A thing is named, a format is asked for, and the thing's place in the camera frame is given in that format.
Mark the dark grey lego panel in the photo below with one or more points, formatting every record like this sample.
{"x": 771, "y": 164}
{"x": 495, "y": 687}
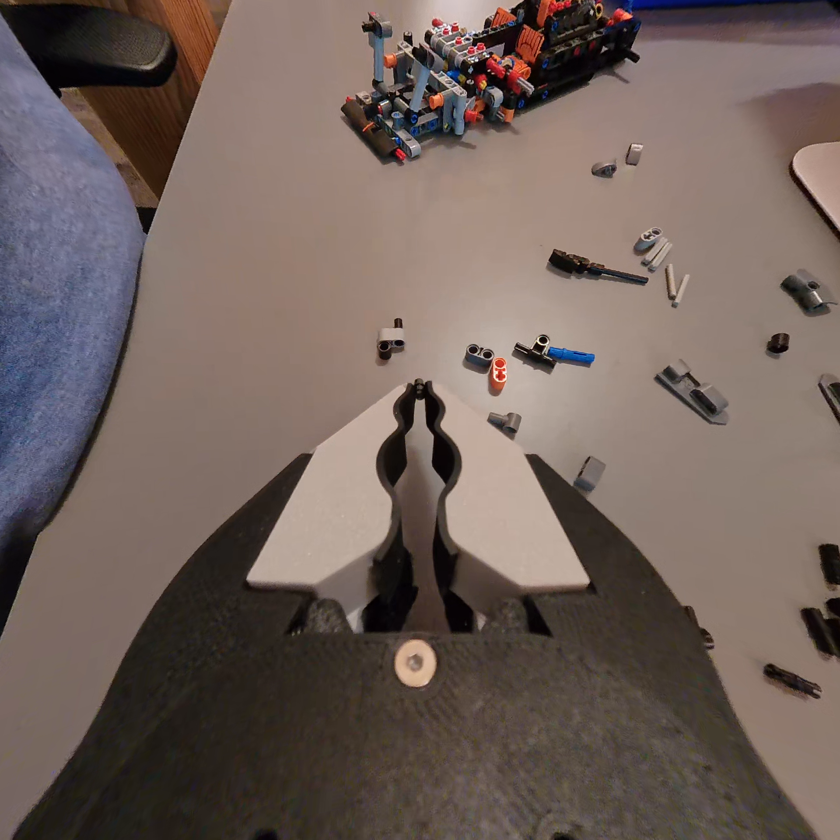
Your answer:
{"x": 804, "y": 289}

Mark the grey curved lego piece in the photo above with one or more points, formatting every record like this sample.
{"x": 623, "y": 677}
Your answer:
{"x": 604, "y": 169}

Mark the light grey axle pair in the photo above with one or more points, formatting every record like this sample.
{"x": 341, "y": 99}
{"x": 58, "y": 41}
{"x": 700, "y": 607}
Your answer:
{"x": 681, "y": 291}

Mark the orange two-hole lego beam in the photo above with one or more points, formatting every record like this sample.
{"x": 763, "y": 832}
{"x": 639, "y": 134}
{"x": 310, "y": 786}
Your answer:
{"x": 499, "y": 375}

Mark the grey lego block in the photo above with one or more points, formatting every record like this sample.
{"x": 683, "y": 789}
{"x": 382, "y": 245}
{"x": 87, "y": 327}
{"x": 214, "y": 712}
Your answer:
{"x": 590, "y": 474}

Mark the lego car chassis build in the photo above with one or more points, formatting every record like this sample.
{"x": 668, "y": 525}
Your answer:
{"x": 485, "y": 72}

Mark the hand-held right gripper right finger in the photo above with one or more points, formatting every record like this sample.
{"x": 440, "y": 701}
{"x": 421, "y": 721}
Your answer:
{"x": 505, "y": 512}

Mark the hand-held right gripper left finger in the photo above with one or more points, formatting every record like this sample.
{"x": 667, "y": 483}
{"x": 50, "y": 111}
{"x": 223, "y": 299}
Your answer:
{"x": 334, "y": 505}

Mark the pale flat pad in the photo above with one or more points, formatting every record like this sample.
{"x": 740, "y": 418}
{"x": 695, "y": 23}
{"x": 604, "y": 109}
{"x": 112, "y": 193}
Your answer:
{"x": 820, "y": 177}

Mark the black connector with blue pin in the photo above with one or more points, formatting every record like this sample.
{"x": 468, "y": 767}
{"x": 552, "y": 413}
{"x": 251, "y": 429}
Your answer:
{"x": 544, "y": 354}

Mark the black lego piece with axle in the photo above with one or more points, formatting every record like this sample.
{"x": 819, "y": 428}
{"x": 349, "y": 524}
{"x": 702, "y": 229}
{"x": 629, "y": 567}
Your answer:
{"x": 577, "y": 262}

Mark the light grey lego connector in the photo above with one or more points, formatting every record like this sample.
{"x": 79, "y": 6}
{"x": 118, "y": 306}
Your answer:
{"x": 390, "y": 338}

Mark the grey lego pin connector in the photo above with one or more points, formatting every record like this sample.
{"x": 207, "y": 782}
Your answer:
{"x": 508, "y": 421}

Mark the wooden cabinet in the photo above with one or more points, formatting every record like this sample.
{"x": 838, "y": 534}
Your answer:
{"x": 164, "y": 85}

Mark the grey flat lego panel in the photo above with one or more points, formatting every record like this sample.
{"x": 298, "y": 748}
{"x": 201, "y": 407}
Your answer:
{"x": 695, "y": 394}

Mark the grey long lego panel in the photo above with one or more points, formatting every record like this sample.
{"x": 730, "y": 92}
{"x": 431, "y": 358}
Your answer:
{"x": 832, "y": 394}

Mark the blue object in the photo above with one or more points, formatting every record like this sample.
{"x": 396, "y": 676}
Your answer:
{"x": 735, "y": 4}

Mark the black chair armrest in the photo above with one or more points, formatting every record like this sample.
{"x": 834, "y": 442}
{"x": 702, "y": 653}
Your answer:
{"x": 98, "y": 52}

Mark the grey two-hole lego beam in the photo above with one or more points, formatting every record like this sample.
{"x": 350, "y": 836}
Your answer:
{"x": 648, "y": 239}

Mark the black lego bush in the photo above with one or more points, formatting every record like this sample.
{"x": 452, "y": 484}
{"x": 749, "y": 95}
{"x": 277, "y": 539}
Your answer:
{"x": 778, "y": 344}

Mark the grey small lego piece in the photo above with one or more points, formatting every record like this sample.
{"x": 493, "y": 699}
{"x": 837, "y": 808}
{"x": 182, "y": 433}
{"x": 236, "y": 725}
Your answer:
{"x": 634, "y": 153}

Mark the dark grey two-hole lego connector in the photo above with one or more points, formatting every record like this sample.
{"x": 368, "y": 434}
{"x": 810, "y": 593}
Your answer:
{"x": 479, "y": 355}

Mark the person's blue clothing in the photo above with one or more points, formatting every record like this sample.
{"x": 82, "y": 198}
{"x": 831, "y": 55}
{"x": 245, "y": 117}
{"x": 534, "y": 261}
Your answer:
{"x": 59, "y": 295}

